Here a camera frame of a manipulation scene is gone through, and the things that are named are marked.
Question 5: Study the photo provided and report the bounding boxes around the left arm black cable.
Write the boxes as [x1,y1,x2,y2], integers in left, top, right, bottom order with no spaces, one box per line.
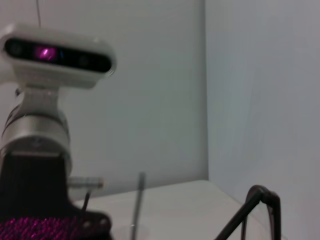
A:
[67,176,105,223]

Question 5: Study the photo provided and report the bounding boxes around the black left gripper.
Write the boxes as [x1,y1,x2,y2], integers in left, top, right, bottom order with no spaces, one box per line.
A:
[0,152,114,240]

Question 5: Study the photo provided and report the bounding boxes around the black glasses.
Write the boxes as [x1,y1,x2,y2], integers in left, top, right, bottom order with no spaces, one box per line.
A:
[129,171,282,240]

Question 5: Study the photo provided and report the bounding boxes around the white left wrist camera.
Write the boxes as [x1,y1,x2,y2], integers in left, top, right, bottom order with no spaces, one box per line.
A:
[0,23,118,118]

